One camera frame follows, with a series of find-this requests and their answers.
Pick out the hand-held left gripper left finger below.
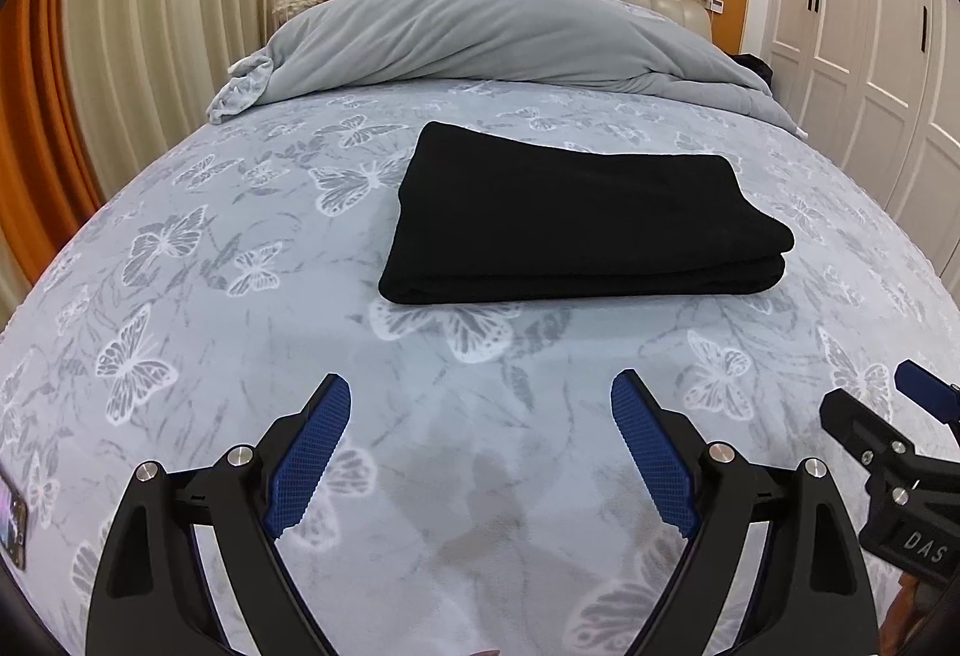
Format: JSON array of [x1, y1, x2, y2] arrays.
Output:
[[86, 372, 352, 656]]

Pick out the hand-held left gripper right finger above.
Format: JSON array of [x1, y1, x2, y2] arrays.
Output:
[[612, 369, 878, 656]]

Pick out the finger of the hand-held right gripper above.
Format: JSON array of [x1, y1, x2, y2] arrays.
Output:
[[895, 359, 960, 436], [819, 389, 925, 489]]

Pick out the black pants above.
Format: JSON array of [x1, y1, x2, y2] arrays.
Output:
[[377, 121, 796, 306]]

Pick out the butterfly print bed sheet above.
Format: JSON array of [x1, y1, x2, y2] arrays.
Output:
[[0, 74, 960, 656]]

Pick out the smartphone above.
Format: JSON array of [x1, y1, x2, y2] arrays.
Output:
[[0, 471, 29, 571]]

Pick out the cream curtain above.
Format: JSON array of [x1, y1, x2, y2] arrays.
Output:
[[64, 0, 278, 211], [0, 262, 32, 336]]

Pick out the dark object beside bed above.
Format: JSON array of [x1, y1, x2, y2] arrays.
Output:
[[731, 52, 775, 96]]

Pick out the white wardrobe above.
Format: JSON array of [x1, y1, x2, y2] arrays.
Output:
[[750, 0, 960, 278]]

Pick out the orange curtain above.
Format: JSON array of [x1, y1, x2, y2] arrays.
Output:
[[0, 0, 106, 331]]

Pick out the grey duvet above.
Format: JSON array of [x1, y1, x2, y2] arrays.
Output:
[[206, 0, 807, 136]]

